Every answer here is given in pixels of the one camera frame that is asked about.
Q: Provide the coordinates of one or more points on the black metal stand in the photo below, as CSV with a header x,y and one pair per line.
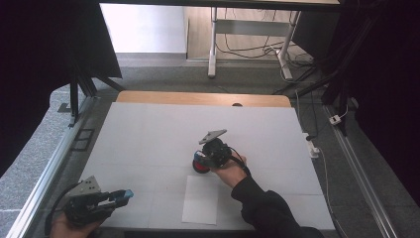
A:
x,y
79,86
336,82

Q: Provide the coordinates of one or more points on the aluminium rail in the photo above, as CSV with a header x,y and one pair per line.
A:
x,y
360,175
43,178

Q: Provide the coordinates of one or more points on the black curtain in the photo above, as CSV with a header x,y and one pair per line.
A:
x,y
43,59
389,82

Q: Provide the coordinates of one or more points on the person's right hand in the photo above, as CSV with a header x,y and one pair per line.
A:
x,y
231,172

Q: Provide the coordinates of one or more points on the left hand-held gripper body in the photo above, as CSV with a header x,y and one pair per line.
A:
x,y
84,205

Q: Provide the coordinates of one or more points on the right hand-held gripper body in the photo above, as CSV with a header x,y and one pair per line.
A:
x,y
216,152

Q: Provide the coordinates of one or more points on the white desk frame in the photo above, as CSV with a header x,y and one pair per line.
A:
x,y
247,27

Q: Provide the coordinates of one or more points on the small white plug adapter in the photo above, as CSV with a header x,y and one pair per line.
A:
x,y
335,119

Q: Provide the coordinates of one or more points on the white table mat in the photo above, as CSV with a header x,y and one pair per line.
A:
x,y
148,139

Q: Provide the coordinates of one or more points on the white paper sheet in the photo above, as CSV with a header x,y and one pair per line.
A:
x,y
200,201

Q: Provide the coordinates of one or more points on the person's left hand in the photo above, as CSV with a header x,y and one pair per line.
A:
x,y
67,229

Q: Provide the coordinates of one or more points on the white power strip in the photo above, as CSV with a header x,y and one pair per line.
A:
x,y
311,145

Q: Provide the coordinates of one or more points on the round red ink pad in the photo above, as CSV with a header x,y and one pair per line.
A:
x,y
199,167

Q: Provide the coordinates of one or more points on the wooden table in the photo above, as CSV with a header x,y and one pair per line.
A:
x,y
185,98

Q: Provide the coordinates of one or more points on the blue stamp cap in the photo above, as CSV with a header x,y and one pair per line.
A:
x,y
127,194

